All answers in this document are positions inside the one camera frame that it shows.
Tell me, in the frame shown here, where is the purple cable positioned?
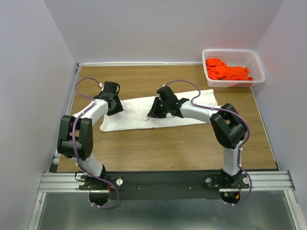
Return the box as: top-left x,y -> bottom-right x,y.
164,80 -> 253,207
71,78 -> 120,210

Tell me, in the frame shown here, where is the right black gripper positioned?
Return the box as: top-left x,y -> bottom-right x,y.
146,97 -> 169,119

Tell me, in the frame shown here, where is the aluminium frame rail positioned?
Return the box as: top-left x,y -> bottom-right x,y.
26,62 -> 298,230

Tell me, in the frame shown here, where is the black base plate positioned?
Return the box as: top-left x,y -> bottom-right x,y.
77,170 -> 250,207

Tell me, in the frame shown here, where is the white t shirt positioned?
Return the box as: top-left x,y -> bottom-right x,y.
99,96 -> 204,132

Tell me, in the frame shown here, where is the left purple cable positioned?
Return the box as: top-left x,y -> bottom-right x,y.
71,78 -> 120,210

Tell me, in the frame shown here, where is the orange t shirt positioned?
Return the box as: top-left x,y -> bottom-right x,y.
205,58 -> 253,81

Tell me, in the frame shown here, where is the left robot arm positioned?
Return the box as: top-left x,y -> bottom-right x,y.
57,78 -> 123,189

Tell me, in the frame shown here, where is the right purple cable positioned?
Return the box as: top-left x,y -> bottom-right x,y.
164,80 -> 253,207

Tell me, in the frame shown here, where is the white plastic basket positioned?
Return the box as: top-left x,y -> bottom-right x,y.
202,49 -> 265,88

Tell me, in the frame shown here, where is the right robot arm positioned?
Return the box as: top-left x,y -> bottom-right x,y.
147,86 -> 250,188

